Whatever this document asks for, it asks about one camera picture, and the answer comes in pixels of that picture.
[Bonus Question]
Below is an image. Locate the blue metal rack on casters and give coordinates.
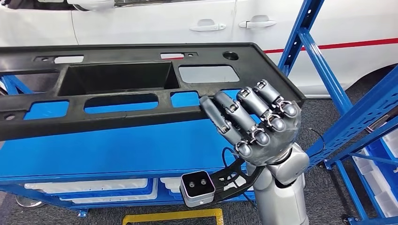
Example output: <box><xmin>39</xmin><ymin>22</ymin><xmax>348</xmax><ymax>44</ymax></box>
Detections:
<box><xmin>323</xmin><ymin>102</ymin><xmax>398</xmax><ymax>225</ymax></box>

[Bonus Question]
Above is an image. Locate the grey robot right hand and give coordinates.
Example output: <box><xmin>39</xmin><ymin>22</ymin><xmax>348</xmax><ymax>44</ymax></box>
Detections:
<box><xmin>199</xmin><ymin>79</ymin><xmax>302</xmax><ymax>167</ymax></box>

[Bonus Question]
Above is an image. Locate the blue metal shelf rack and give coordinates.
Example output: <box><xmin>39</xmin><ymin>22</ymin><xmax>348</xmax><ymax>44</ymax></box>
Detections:
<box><xmin>0</xmin><ymin>0</ymin><xmax>398</xmax><ymax>218</ymax></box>

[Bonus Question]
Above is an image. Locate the black plastic panel part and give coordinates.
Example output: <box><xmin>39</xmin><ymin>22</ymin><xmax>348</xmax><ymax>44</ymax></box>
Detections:
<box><xmin>0</xmin><ymin>42</ymin><xmax>306</xmax><ymax>142</ymax></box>

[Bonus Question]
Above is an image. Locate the chrome stand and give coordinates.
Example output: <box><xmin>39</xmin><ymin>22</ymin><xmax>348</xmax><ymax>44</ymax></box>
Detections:
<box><xmin>15</xmin><ymin>195</ymin><xmax>45</xmax><ymax>208</ymax></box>

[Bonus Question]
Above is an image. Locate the black right camera bracket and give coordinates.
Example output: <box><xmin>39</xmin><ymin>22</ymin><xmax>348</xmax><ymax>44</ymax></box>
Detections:
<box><xmin>211</xmin><ymin>157</ymin><xmax>266</xmax><ymax>205</ymax></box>

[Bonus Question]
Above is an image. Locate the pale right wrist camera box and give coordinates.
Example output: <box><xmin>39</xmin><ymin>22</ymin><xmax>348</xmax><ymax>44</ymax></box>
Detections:
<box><xmin>179</xmin><ymin>170</ymin><xmax>216</xmax><ymax>208</ymax></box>

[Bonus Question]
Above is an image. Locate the white car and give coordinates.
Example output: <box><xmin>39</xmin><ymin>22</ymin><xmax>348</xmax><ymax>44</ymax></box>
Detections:
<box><xmin>0</xmin><ymin>0</ymin><xmax>398</xmax><ymax>99</ymax></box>

